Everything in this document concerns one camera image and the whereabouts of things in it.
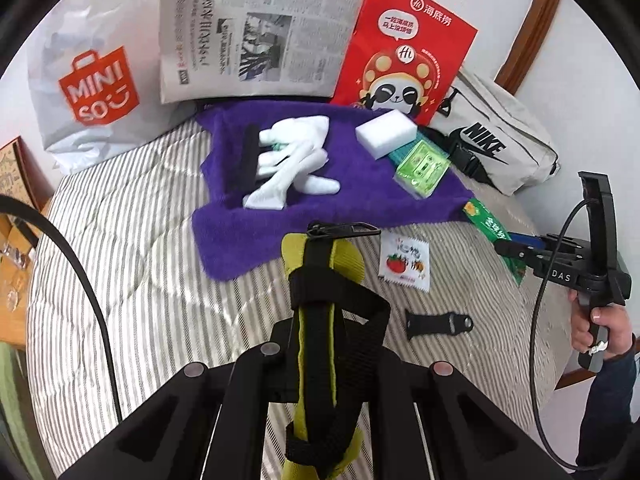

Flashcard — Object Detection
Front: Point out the green cassette print packet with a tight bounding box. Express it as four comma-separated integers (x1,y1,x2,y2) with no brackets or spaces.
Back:
394,139,452,200

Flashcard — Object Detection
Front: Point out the green snack packet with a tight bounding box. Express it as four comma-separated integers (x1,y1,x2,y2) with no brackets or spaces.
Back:
462,199,528,286

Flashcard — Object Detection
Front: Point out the person's right forearm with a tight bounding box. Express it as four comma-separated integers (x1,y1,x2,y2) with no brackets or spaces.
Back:
575,335,640,480

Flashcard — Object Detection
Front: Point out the white tomato print packet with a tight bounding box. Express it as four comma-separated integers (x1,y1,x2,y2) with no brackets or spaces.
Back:
377,232,431,293

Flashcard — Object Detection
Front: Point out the green cloth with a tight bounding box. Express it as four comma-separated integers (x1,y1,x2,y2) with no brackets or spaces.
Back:
0,345,46,480

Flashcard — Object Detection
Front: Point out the black cable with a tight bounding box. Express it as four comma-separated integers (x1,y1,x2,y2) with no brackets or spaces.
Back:
0,194,123,428
529,199,640,480

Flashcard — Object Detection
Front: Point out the white glove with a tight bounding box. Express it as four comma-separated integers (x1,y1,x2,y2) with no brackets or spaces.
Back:
243,146,342,210
257,116,331,162

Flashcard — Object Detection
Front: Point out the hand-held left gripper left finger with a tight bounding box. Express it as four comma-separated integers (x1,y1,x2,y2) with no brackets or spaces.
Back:
55,320,301,480

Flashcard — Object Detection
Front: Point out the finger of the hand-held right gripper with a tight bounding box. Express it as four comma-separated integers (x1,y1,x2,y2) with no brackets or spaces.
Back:
492,240,556,270
506,231,549,247

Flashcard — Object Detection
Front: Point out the wooden door frame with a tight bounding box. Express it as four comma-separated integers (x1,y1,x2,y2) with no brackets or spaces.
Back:
495,0,563,93

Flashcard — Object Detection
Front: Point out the red panda print paper bag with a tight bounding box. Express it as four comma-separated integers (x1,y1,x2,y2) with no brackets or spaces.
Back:
330,0,478,128

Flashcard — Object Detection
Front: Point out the person's right hand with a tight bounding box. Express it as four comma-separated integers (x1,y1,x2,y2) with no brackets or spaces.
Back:
570,304,634,361

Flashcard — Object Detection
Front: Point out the brown cardboard box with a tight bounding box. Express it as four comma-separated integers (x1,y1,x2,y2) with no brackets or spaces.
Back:
0,136,27,206

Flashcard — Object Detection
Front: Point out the yellow and black strap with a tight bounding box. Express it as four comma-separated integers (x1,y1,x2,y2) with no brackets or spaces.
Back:
280,221,393,480

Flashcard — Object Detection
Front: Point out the black watch strap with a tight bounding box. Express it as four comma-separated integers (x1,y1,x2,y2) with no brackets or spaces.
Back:
404,309,475,342

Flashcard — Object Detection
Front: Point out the white waist bag black strap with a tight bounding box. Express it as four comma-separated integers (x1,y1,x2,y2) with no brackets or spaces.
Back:
419,67,562,197

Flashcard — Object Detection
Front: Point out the white sponge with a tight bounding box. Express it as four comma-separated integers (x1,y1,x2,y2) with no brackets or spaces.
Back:
355,112,418,160

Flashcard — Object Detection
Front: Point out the purple towel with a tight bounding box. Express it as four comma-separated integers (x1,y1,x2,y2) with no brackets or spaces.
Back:
192,101,476,283

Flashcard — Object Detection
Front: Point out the wooden bedside table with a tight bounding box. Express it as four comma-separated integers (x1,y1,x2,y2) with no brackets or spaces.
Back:
0,195,53,348

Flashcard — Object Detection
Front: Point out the white shopping bag orange logo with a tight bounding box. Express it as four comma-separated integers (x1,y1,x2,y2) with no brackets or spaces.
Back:
27,0,201,176

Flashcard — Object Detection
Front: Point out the newspaper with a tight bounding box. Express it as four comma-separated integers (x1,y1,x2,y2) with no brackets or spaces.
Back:
159,0,368,106

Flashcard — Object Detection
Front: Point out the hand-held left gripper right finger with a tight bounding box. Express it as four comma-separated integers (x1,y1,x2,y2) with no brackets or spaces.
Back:
360,347,601,480

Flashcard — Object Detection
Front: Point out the black fabric band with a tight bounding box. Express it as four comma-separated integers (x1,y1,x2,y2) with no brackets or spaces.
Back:
231,124,261,195

